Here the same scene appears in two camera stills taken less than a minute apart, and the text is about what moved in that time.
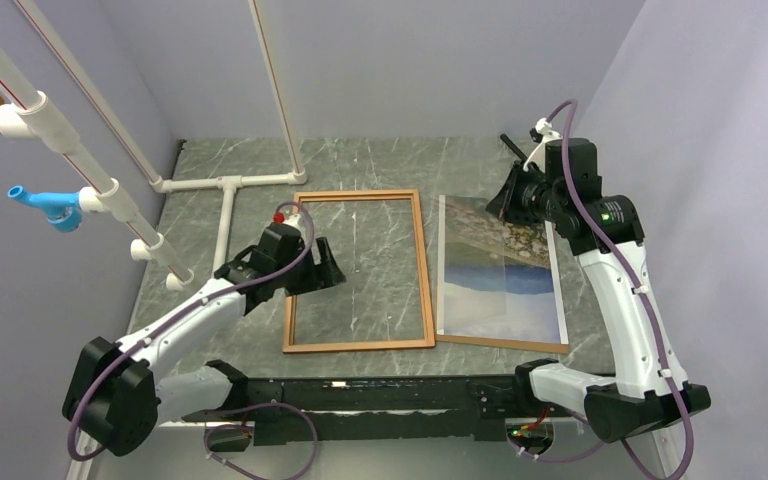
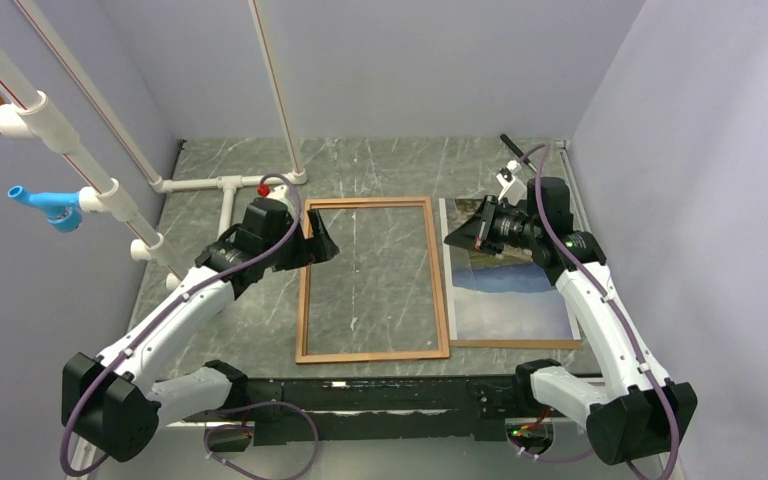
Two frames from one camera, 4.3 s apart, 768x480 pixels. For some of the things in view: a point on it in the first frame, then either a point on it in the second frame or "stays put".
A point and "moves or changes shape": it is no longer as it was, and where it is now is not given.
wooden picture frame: [289, 346] moves or changes shape
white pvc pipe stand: [35, 114] stays put
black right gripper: [519, 173] to [473, 233]
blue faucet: [62, 209] stays put
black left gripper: [325, 274] to [316, 250]
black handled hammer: [518, 153] stays put
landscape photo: [497, 282] stays put
